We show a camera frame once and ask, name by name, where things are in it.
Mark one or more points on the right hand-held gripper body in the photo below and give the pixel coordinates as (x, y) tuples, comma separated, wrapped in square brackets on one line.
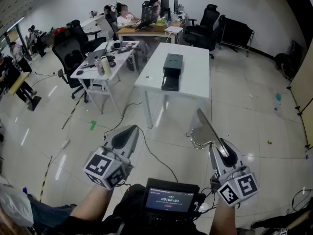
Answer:
[(240, 185)]

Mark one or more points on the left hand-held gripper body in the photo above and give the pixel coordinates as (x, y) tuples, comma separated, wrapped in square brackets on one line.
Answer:
[(107, 165)]

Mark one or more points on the dark green drawer box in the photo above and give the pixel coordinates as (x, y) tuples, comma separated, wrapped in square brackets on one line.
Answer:
[(173, 61)]

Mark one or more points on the person's left forearm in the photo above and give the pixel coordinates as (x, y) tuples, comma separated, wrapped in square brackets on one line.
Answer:
[(93, 202)]

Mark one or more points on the person's right forearm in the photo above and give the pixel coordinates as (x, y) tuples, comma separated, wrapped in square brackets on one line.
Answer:
[(223, 219)]

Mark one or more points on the person's black clothing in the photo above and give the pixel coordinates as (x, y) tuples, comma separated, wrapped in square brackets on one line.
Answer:
[(129, 204)]

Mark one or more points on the white power strip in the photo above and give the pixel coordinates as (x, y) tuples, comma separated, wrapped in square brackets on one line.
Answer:
[(65, 144)]

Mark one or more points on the yellow-black floor tape strip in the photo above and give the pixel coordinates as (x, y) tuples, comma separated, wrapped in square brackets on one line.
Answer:
[(45, 179), (72, 112)]

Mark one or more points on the black chest-mounted screen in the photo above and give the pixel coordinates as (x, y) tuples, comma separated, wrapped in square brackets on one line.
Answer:
[(168, 201)]

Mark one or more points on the blue denim garment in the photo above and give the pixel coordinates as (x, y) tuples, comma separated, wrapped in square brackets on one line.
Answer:
[(49, 212)]

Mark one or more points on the teal floor sticker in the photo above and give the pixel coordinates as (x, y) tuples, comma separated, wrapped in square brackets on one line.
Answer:
[(278, 97)]

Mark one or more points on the small round white disc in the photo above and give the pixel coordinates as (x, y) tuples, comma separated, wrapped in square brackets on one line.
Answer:
[(148, 77)]

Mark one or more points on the black computer mouse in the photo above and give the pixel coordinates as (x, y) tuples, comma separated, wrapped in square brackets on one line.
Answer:
[(79, 72)]

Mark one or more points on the clear plastic bottle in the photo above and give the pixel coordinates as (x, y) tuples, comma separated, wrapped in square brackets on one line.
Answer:
[(99, 67)]

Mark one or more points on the cream thermos bottle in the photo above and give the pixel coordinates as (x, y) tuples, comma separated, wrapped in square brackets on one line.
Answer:
[(106, 66)]

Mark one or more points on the white plastic bag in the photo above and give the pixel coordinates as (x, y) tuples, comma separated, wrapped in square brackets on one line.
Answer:
[(14, 204)]

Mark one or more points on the black tape roll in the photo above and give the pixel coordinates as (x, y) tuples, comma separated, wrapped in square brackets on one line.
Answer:
[(112, 64)]

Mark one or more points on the black pouch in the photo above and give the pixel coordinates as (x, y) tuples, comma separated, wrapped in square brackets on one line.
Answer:
[(110, 58)]

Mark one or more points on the white cluttered desk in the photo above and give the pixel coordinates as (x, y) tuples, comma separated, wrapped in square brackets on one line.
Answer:
[(122, 57)]

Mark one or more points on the grey laptop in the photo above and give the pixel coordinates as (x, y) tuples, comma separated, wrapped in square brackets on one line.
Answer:
[(94, 56)]

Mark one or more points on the black mesh office chair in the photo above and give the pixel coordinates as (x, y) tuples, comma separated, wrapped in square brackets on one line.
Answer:
[(79, 32), (69, 57)]

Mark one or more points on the flat black device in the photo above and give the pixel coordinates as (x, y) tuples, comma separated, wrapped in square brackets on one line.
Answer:
[(125, 50)]

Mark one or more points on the red tape roll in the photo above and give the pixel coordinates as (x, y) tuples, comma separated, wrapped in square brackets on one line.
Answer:
[(128, 46)]

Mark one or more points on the small wooden standing table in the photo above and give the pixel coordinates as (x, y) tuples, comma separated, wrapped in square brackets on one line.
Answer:
[(18, 82)]

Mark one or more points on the white work table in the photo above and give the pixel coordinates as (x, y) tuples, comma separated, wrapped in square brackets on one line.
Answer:
[(193, 65)]

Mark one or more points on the wooden desk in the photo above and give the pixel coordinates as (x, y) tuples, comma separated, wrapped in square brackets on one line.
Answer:
[(146, 31)]

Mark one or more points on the white background desk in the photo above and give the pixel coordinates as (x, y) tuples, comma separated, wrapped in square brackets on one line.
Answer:
[(90, 22)]

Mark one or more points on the brown cardboard box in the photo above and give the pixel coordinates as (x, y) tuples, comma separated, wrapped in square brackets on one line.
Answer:
[(160, 28)]

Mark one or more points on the white closed laptop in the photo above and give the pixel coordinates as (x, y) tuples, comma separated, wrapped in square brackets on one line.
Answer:
[(174, 30)]

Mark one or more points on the black metal cart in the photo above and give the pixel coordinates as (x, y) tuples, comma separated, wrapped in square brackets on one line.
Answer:
[(237, 33)]

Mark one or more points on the green bag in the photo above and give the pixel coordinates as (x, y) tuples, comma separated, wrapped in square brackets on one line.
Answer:
[(161, 21)]

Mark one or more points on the sticker-covered laptop on stand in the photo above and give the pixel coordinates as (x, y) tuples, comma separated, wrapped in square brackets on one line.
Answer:
[(149, 13)]

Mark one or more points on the black high-back office chair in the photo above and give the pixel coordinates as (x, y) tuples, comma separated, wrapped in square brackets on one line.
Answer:
[(207, 21)]

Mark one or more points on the ceiling light strip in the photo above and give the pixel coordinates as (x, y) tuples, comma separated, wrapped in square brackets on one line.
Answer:
[(15, 24)]

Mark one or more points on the black computer monitor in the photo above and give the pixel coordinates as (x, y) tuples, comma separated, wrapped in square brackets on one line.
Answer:
[(165, 4), (175, 4)]

